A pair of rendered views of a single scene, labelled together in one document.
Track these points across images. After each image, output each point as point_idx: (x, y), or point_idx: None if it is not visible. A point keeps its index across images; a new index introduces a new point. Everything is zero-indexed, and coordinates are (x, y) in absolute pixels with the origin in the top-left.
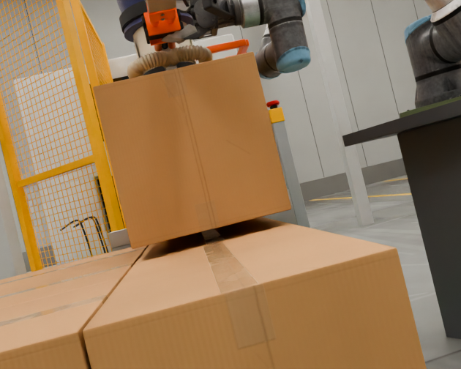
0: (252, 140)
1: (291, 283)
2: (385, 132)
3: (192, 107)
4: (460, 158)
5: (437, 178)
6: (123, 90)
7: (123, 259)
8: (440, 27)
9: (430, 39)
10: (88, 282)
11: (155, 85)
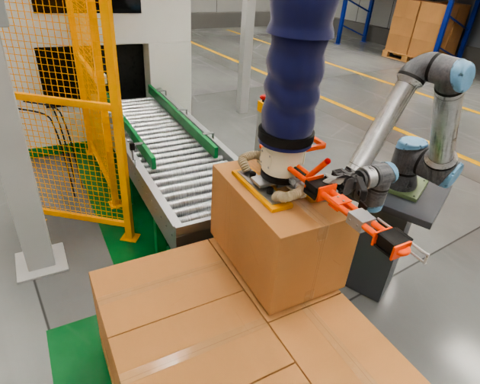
0: (344, 259)
1: None
2: None
3: (324, 245)
4: (398, 225)
5: None
6: (296, 239)
7: (237, 296)
8: (429, 169)
9: (416, 164)
10: (269, 356)
11: (312, 235)
